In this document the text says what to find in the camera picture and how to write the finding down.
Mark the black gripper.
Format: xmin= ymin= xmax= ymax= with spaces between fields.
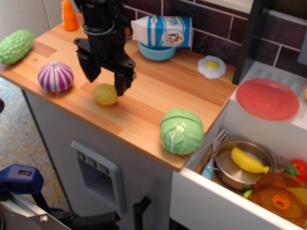
xmin=74 ymin=31 xmax=135 ymax=96

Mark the yellow toy potato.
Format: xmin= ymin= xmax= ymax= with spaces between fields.
xmin=93 ymin=83 xmax=118 ymax=106

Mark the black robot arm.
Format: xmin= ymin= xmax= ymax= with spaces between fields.
xmin=74 ymin=0 xmax=136 ymax=96

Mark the red plastic plate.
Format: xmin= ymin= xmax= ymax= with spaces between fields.
xmin=236 ymin=78 xmax=300 ymax=121

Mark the light blue bowl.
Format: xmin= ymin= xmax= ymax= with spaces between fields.
xmin=138 ymin=42 xmax=177 ymax=61

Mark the purple striped toy onion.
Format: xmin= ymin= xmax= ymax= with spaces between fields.
xmin=37 ymin=62 xmax=74 ymax=93

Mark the upright orange toy carrot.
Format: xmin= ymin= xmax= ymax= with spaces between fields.
xmin=62 ymin=0 xmax=79 ymax=31

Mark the blue white milk carton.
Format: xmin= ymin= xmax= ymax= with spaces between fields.
xmin=130 ymin=16 xmax=192 ymax=47

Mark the green toy cabbage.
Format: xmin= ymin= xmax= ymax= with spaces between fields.
xmin=160 ymin=109 xmax=205 ymax=155

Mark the green toy bitter gourd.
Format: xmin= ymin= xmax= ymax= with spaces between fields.
xmin=0 ymin=30 xmax=35 ymax=65

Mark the grey ice dispenser panel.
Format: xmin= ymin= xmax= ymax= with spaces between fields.
xmin=71 ymin=140 xmax=127 ymax=214

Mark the toy fried egg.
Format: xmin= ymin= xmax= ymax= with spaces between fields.
xmin=197 ymin=55 xmax=227 ymax=80

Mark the grey slotted spatula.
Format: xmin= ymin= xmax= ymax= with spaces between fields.
xmin=213 ymin=127 xmax=233 ymax=151

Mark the blue clamp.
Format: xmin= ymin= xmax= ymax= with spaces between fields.
xmin=0 ymin=164 xmax=44 ymax=194

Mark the black ribbed clamp grip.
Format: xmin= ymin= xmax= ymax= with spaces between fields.
xmin=69 ymin=211 xmax=121 ymax=230

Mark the yellow toy banana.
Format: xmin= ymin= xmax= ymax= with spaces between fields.
xmin=231 ymin=147 xmax=270 ymax=174

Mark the steel pot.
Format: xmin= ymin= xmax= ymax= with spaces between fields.
xmin=212 ymin=137 xmax=286 ymax=191

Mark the green toy piece in sink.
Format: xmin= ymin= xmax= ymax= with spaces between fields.
xmin=243 ymin=184 xmax=254 ymax=199

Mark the orange transparent lid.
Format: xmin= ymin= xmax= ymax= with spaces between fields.
xmin=248 ymin=172 xmax=307 ymax=229

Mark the red toy strawberry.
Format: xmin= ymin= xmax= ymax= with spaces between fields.
xmin=285 ymin=159 xmax=307 ymax=184

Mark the black door handle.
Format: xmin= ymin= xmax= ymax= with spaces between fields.
xmin=133 ymin=196 xmax=151 ymax=230

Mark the light blue utensil handle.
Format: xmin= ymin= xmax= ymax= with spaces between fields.
xmin=201 ymin=154 xmax=214 ymax=180

